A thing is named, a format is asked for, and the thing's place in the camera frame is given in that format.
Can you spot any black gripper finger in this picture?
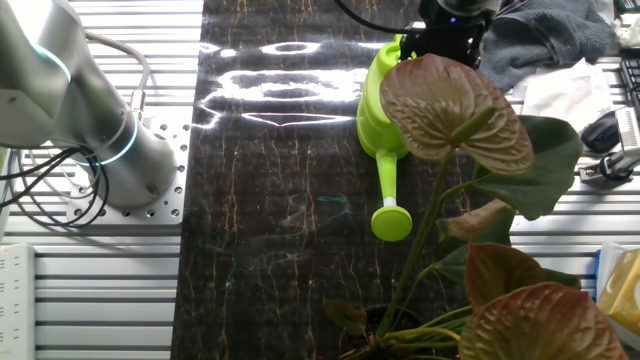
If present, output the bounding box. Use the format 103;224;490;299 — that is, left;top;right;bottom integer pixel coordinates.
398;31;427;61
461;23;488;70

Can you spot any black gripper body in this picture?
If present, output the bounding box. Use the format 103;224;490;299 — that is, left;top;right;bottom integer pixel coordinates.
413;0;495;50

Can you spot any lime green watering can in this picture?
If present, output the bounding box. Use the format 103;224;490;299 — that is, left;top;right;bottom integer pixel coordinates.
355;33;416;244

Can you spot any plant in red pot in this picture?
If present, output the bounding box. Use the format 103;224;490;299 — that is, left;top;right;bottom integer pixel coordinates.
322;52;631;360

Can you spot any grey towel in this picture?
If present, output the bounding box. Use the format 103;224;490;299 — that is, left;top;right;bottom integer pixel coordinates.
477;0;617;94

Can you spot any white paper towel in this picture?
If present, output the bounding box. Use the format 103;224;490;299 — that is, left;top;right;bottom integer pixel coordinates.
509;57;616;134

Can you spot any black computer mouse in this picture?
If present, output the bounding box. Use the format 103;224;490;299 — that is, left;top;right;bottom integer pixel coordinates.
580;109;622;155

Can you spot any black keyboard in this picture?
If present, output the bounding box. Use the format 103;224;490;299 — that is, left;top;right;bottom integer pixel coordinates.
618;57;640;114

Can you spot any black marble pattern mat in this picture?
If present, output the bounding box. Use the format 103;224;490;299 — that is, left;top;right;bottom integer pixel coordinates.
169;0;516;360

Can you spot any yellow tissue pack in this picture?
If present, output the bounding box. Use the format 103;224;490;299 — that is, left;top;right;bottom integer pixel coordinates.
595;247;640;336

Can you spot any white power strip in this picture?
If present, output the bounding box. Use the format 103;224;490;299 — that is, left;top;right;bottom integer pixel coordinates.
0;243;36;360

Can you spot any black camera cable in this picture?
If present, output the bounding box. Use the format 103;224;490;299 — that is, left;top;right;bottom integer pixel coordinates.
333;0;424;36

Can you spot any aluminium camera mount bar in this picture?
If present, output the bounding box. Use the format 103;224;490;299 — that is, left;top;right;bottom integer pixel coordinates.
578;147;640;182

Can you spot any black cable loop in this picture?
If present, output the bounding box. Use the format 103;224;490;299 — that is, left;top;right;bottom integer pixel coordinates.
599;154;626;182

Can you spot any grey base cable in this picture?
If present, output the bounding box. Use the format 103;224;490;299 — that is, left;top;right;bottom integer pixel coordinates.
82;29;152;124

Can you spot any perforated silver base plate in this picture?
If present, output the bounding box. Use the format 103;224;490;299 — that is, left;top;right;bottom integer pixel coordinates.
64;117;192;226

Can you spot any black cable bundle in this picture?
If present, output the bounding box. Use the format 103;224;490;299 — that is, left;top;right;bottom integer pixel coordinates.
0;144;110;230

